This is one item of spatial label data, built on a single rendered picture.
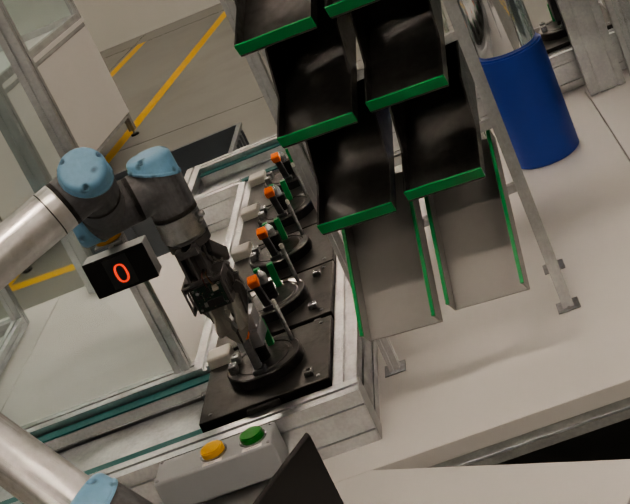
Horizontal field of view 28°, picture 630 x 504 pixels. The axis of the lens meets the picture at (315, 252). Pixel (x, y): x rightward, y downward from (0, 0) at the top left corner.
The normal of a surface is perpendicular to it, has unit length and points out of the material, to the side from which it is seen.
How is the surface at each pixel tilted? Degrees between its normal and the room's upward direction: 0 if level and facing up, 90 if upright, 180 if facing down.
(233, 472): 90
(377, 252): 45
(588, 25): 90
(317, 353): 0
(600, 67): 90
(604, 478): 0
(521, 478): 0
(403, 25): 25
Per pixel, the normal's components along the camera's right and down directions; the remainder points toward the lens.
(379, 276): -0.41, -0.29
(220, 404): -0.40, -0.85
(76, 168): -0.03, -0.34
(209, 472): -0.03, 0.39
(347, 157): -0.43, -0.58
